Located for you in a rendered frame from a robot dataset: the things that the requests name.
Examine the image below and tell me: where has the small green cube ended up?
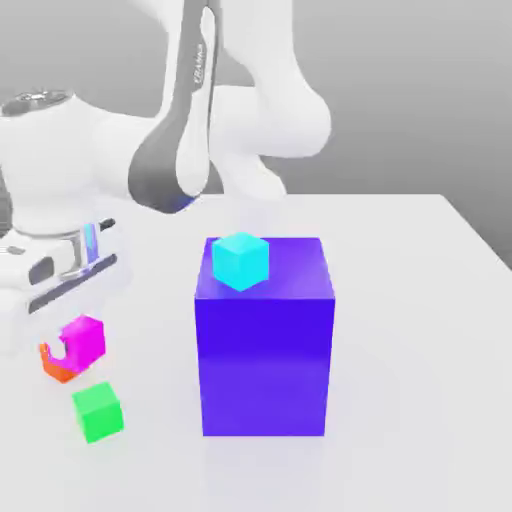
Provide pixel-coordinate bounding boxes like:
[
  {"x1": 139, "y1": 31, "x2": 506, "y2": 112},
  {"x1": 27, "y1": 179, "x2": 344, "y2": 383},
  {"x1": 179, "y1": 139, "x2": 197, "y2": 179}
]
[{"x1": 71, "y1": 381, "x2": 125, "y2": 445}]

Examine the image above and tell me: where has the large blue box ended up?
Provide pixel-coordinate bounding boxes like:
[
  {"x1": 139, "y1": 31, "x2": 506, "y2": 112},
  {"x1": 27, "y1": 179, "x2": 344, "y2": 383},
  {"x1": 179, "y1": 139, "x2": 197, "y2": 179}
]
[{"x1": 194, "y1": 236, "x2": 336, "y2": 438}]

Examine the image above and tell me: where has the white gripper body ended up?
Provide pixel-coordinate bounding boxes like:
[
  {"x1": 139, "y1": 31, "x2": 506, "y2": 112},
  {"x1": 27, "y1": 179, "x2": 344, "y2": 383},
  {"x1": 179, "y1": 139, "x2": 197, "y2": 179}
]
[{"x1": 0, "y1": 253, "x2": 121, "y2": 355}]

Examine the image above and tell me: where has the small magenta cube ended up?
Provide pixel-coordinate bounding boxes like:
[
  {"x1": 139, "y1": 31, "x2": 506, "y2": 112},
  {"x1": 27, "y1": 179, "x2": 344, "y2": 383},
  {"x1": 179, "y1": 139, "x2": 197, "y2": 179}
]
[{"x1": 58, "y1": 314, "x2": 108, "y2": 375}]

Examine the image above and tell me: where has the small cyan cube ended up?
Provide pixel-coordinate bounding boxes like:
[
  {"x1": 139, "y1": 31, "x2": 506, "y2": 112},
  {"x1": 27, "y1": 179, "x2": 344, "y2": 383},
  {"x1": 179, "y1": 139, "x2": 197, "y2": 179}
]
[{"x1": 210, "y1": 231, "x2": 271, "y2": 293}]

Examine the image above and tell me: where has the small orange cube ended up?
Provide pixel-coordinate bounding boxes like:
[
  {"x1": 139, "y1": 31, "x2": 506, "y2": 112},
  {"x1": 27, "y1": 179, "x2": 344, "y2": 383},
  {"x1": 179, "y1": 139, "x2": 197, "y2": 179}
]
[{"x1": 38, "y1": 342, "x2": 80, "y2": 384}]

